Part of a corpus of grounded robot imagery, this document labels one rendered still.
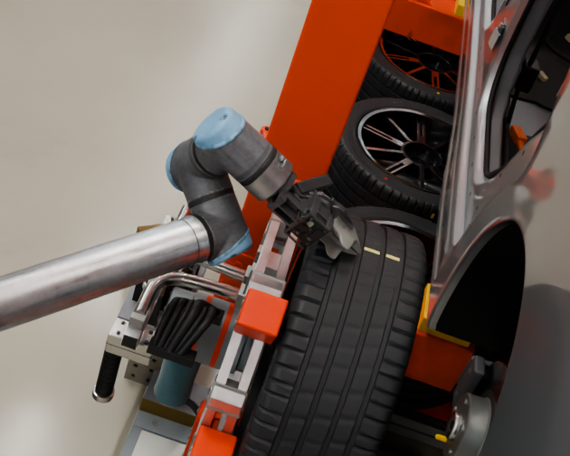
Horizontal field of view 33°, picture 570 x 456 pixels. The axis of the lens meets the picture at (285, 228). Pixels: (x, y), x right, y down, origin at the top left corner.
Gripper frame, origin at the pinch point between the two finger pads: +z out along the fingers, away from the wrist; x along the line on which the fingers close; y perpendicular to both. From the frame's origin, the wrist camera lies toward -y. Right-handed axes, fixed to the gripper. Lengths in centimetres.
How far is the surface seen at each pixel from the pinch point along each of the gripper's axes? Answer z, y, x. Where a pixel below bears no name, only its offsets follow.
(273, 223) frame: -10.3, -7.3, -13.9
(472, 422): 44.4, 6.6, -7.4
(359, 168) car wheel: 41, -130, -60
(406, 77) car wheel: 50, -202, -56
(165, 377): 6, -8, -68
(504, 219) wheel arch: 24.5, -22.2, 15.4
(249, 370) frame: -1.5, 22.1, -20.9
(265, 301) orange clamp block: -9.7, 18.8, -8.9
